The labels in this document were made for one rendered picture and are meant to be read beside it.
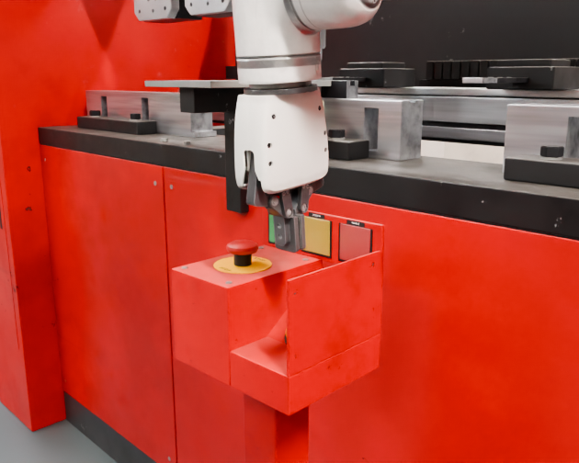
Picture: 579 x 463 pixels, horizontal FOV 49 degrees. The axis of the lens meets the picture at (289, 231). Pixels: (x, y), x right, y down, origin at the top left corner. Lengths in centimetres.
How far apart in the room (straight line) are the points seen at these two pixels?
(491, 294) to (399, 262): 14
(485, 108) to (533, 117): 34
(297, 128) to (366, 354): 29
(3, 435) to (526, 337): 160
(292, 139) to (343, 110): 47
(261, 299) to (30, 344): 128
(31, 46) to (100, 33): 20
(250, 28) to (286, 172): 14
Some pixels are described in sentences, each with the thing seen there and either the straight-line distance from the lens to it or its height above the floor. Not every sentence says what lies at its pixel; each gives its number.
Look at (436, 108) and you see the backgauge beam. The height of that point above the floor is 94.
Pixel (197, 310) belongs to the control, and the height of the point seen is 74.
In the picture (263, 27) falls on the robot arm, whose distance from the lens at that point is 61.
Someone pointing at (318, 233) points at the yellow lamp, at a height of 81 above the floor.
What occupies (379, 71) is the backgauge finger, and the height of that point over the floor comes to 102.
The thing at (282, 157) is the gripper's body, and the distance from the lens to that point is 63.
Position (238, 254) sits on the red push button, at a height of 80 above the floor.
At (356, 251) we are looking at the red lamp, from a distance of 76.
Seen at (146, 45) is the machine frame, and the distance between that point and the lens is 200.
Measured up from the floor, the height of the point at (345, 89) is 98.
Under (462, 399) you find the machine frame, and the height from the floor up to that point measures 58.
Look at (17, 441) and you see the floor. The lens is 204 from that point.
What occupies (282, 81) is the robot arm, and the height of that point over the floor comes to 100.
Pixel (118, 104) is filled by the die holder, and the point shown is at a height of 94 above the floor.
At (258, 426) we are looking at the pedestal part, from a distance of 82.
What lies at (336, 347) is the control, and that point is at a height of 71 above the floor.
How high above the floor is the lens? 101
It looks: 14 degrees down
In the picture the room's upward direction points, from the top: straight up
